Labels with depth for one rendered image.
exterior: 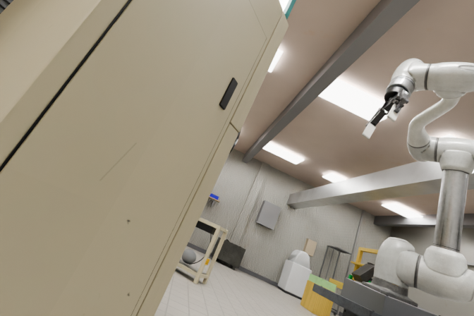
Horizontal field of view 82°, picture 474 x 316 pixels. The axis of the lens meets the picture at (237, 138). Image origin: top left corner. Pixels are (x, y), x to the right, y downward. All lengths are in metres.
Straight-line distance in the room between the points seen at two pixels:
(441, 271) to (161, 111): 1.41
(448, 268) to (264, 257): 8.62
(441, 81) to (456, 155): 0.53
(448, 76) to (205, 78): 0.94
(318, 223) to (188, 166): 10.16
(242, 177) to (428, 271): 8.59
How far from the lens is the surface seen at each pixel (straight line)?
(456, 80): 1.26
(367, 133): 1.15
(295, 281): 9.64
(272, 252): 10.04
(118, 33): 0.44
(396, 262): 1.63
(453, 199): 1.66
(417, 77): 1.28
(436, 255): 1.61
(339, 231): 11.02
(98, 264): 0.50
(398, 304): 1.52
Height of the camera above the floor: 0.66
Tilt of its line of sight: 20 degrees up
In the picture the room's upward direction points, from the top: 25 degrees clockwise
